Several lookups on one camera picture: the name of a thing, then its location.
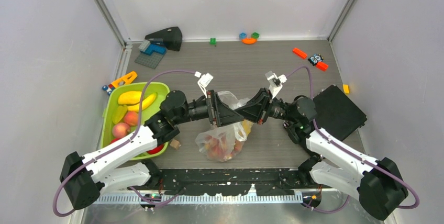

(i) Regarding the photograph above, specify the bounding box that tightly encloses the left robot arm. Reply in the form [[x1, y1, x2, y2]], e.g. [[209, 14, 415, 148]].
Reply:
[[58, 90, 244, 210]]

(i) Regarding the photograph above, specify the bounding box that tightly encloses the small wooden cube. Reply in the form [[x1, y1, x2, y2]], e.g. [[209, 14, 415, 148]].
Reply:
[[170, 139, 181, 150]]

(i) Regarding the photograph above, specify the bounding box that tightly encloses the red fake lychee bunch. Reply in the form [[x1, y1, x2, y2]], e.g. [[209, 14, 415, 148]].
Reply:
[[203, 136, 243, 162]]

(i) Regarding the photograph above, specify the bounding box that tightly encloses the yellow toy block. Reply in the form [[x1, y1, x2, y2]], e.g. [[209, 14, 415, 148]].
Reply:
[[342, 84, 350, 95]]

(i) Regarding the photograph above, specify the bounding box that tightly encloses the orange yellow toy tool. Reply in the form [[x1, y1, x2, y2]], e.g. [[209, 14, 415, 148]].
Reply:
[[102, 71, 138, 96]]

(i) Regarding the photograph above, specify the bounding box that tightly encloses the blue toy piece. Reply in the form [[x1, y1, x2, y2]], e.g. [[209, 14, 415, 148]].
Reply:
[[239, 32, 247, 39]]

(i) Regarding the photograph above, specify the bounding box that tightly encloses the grey toy baseplate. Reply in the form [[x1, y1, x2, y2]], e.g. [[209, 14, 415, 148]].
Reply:
[[135, 53, 164, 69]]

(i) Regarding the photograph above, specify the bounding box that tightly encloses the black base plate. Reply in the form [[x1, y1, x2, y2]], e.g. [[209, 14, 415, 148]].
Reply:
[[134, 168, 328, 196]]

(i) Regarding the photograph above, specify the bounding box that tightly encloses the black box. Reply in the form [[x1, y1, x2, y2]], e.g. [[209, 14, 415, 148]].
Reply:
[[314, 85, 367, 141]]

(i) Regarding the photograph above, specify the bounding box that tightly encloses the purple cable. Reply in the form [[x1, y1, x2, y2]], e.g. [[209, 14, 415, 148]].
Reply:
[[52, 70, 202, 218], [286, 65, 420, 210]]

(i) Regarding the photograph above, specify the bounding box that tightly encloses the clear printed plastic bag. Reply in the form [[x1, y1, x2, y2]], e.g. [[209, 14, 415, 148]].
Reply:
[[195, 91, 254, 163]]

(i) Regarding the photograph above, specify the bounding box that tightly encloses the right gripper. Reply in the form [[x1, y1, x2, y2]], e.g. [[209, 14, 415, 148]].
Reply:
[[235, 88, 298, 125]]

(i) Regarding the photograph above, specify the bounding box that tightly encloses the red toy brick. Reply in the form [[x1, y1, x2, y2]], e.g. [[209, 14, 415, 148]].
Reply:
[[316, 62, 329, 72]]

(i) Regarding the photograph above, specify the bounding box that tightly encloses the green cube by ring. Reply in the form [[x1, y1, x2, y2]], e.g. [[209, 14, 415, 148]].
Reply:
[[251, 32, 260, 39]]

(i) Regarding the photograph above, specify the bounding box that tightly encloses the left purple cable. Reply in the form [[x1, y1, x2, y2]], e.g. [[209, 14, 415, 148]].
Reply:
[[52, 70, 202, 218]]

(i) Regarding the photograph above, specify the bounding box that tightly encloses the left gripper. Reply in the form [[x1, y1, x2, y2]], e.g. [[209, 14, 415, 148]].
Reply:
[[173, 90, 244, 127]]

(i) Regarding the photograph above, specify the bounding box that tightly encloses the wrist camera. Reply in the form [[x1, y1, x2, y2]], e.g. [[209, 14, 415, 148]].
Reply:
[[194, 71, 214, 98], [265, 71, 287, 98]]

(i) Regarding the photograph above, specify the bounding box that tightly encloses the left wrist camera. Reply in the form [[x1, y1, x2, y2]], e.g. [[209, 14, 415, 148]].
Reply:
[[194, 71, 214, 98]]

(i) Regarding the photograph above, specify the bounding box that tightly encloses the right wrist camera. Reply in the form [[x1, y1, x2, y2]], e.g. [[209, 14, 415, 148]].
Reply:
[[265, 71, 287, 98]]

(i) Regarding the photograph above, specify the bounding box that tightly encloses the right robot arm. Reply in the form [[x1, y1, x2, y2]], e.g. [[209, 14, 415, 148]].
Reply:
[[236, 88, 408, 220]]

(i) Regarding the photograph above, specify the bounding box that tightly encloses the red fake apple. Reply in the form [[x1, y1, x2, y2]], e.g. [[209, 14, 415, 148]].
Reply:
[[147, 144, 164, 155]]

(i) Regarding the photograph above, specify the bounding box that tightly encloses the green plastic tray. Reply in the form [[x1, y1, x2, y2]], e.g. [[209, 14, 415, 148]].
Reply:
[[100, 82, 170, 149]]

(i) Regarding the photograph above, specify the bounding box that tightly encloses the yellow fake banana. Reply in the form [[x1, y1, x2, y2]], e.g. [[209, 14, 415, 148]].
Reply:
[[127, 93, 158, 113]]

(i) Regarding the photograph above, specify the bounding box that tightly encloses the orange toy bar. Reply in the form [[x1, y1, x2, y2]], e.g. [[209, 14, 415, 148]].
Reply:
[[292, 48, 308, 59]]

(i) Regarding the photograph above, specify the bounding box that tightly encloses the yellow fake starfruit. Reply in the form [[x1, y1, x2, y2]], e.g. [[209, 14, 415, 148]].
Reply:
[[112, 105, 128, 125]]

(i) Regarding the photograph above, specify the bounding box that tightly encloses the black wedge block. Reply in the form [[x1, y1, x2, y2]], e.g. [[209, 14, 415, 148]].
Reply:
[[145, 27, 183, 52]]

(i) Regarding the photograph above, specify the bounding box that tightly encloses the grey small toy brick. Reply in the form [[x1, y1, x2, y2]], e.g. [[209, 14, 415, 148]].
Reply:
[[138, 40, 151, 52]]

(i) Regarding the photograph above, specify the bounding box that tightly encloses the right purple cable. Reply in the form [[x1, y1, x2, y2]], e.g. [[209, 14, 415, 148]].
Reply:
[[286, 65, 420, 210]]

